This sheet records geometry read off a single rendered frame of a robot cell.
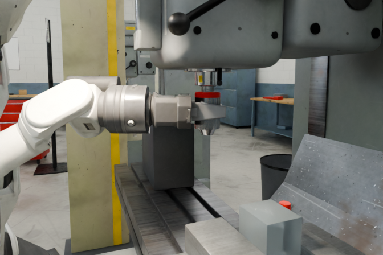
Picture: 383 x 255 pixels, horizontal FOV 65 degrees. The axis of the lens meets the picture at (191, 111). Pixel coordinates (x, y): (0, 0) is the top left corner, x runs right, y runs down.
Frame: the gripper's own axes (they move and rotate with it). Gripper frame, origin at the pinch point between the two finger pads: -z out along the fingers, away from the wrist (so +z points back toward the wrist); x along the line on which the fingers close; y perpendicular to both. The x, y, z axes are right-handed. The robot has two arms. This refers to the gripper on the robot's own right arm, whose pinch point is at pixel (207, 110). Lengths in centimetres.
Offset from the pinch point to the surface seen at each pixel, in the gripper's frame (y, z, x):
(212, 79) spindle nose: -5.6, -0.5, -2.3
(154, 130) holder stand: 8.4, 12.4, 26.2
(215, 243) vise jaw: 14.4, 0.4, -20.1
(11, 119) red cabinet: 56, 257, 387
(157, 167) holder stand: 18.9, 11.7, 26.4
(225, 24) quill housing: -13.7, -1.6, -10.0
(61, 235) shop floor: 125, 105, 184
